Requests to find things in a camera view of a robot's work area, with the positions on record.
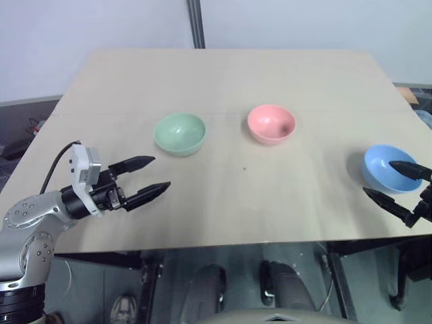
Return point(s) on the brown cardboard box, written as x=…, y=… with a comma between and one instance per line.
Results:
x=406, y=94

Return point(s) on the grey sneaker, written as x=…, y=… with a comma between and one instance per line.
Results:
x=124, y=308

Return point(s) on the grey robot torso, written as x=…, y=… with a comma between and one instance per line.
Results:
x=276, y=317

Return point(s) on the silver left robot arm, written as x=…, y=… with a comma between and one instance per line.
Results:
x=30, y=216

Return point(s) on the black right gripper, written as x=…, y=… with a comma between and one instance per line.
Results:
x=427, y=204

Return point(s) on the clear blue plastic container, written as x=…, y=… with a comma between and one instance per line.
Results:
x=424, y=118

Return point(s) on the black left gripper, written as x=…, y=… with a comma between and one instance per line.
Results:
x=108, y=194

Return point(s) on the red and black tool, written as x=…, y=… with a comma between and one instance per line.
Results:
x=35, y=125

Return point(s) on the dark rounded robot leg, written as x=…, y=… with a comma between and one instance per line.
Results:
x=287, y=287
x=206, y=293

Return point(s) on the red bowl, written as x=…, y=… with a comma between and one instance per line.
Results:
x=270, y=123

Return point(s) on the green bowl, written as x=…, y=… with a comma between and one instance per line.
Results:
x=179, y=133

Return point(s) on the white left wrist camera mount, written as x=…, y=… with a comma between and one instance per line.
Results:
x=84, y=162

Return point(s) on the blue bowl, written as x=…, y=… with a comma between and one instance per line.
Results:
x=381, y=165

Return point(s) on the grey metal post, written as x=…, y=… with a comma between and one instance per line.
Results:
x=196, y=23

